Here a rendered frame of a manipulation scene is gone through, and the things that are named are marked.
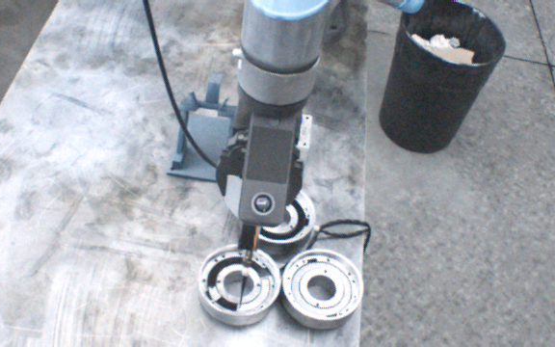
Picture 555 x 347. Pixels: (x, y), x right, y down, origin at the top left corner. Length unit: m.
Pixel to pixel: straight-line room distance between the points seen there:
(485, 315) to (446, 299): 0.12
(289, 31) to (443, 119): 1.58
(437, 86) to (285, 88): 1.42
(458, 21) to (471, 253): 0.75
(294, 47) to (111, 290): 0.45
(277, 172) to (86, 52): 0.63
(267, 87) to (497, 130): 1.90
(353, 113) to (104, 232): 0.46
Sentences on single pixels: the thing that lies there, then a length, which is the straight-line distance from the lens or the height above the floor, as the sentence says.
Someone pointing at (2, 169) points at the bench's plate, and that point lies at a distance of 1.02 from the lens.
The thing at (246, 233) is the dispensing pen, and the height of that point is 0.93.
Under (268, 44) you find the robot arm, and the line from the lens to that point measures 0.57.
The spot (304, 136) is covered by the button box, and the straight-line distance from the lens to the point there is 0.99.
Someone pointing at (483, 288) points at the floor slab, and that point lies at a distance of 1.99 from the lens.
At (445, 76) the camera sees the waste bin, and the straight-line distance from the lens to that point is 1.97.
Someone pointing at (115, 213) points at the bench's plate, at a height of 0.80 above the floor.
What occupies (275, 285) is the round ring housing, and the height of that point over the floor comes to 0.83.
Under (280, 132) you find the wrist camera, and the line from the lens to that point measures 0.64.
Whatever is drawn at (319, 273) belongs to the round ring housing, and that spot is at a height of 0.83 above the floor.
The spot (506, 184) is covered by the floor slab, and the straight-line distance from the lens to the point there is 2.28.
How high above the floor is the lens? 1.56
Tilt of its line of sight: 50 degrees down
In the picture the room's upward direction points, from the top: 10 degrees clockwise
